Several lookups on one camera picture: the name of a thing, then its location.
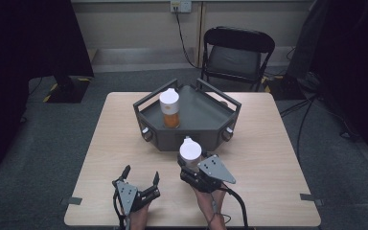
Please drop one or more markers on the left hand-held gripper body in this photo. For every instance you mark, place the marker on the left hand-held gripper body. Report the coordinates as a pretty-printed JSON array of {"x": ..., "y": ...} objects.
[{"x": 127, "y": 195}]

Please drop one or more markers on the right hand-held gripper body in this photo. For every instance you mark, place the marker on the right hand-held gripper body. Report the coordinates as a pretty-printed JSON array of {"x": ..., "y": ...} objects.
[{"x": 214, "y": 169}]

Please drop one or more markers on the white-lidded glass jar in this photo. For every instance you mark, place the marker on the white-lidded glass jar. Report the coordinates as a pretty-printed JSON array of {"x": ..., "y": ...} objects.
[{"x": 190, "y": 150}]

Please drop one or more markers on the grey corner storage rack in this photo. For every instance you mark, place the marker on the grey corner storage rack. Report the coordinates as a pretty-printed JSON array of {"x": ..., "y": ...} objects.
[{"x": 198, "y": 115}]

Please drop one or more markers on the white-lidded jar with orange contents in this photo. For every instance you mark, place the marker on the white-lidded jar with orange contents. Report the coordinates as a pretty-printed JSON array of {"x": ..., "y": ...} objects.
[{"x": 169, "y": 102}]

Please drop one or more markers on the person's left hand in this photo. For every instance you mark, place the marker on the person's left hand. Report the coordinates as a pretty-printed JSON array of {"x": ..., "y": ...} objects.
[{"x": 139, "y": 218}]

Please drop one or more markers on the person's right hand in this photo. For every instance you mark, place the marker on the person's right hand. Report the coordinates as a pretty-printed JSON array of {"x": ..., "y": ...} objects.
[{"x": 209, "y": 204}]

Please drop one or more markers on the grey tape strip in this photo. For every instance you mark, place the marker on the grey tape strip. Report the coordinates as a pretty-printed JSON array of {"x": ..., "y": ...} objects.
[
  {"x": 311, "y": 198},
  {"x": 72, "y": 201}
]

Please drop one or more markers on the black folding chair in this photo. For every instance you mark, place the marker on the black folding chair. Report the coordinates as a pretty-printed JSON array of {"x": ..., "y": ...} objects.
[{"x": 236, "y": 57}]

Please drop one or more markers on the dark curtain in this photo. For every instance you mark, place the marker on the dark curtain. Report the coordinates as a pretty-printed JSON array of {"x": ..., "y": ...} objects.
[
  {"x": 348, "y": 64},
  {"x": 19, "y": 64}
]

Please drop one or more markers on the black stand base plate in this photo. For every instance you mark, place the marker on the black stand base plate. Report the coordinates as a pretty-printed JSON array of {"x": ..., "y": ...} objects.
[
  {"x": 68, "y": 91},
  {"x": 284, "y": 87}
]

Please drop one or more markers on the white wall socket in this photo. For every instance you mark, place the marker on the white wall socket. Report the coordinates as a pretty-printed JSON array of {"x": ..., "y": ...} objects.
[{"x": 181, "y": 5}]

